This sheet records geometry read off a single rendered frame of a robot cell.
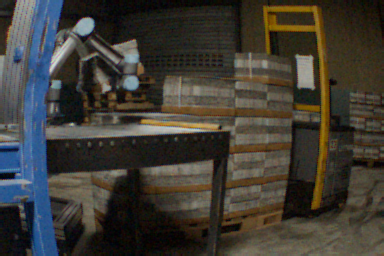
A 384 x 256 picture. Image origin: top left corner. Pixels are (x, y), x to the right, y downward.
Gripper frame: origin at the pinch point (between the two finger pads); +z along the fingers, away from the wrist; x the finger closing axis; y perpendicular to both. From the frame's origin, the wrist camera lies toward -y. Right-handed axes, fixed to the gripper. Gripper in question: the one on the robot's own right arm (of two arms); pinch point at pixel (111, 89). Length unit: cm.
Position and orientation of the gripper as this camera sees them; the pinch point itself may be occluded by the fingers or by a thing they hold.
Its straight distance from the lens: 305.4
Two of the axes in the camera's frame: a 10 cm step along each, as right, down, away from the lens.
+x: -8.4, 3.5, -4.2
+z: -4.7, -0.7, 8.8
